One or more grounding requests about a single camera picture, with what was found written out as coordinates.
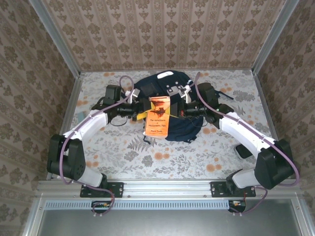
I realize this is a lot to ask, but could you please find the orange paperback book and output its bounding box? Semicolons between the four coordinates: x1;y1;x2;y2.
143;96;172;140

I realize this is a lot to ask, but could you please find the aluminium side rail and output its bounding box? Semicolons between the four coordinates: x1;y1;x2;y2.
46;73;85;180
252;71;291;179

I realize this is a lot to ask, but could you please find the floral patterned table cover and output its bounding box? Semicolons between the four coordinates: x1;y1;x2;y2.
57;69;286;180

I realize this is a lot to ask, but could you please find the navy blue backpack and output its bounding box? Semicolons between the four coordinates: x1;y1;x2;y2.
132;70;234;145

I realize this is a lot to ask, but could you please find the aluminium frame post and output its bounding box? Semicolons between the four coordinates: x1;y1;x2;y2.
251;0;300;74
29;0;82;77

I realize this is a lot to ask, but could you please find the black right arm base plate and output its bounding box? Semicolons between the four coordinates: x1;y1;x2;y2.
210;181;256;198

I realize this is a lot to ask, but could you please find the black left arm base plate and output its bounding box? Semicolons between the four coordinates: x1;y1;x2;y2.
80;181;124;198

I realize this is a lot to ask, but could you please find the black connector box with wires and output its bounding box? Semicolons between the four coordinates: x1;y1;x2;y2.
91;200;112;213
228;200;247;212

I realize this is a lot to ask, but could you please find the grey sheet metal tray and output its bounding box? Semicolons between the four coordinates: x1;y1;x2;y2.
23;196;315;236

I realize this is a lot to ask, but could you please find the aluminium mounting rail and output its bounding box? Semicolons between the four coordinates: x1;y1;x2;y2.
36;178;300;198

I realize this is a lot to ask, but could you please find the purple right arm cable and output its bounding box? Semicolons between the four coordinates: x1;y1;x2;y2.
195;72;300;217

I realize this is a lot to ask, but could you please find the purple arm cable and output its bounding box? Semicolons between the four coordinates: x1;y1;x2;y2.
195;72;300;217
60;75;135;218

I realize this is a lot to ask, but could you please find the slotted pale cable duct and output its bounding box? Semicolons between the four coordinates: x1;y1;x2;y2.
45;199;231;210

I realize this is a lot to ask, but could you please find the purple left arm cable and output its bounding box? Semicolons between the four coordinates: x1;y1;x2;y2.
60;75;135;218

